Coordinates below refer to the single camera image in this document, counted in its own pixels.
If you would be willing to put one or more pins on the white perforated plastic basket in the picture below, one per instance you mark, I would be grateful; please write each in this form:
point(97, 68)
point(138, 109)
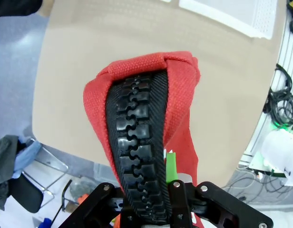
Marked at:
point(232, 14)

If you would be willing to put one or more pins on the small orange object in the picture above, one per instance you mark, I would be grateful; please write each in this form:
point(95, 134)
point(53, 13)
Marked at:
point(82, 199)

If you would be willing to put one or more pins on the grey cloth heap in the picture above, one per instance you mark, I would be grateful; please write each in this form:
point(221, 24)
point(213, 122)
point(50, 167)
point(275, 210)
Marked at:
point(3, 161)

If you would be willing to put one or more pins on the small blue object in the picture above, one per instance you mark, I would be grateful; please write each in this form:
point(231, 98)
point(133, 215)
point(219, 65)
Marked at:
point(46, 223)

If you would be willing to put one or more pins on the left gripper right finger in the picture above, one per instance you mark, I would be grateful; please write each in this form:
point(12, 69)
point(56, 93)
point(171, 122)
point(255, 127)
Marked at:
point(208, 204)

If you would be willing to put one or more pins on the red zippered campus pouch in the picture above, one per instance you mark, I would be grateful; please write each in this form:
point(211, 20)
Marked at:
point(137, 63)

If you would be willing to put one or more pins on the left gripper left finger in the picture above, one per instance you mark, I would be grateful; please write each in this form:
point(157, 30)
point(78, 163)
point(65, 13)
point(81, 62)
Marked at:
point(94, 206)

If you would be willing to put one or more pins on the light blue garment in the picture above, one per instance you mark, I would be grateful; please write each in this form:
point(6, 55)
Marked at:
point(26, 156)

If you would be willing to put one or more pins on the black chrome frame chair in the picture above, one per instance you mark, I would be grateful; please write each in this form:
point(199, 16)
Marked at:
point(30, 194)

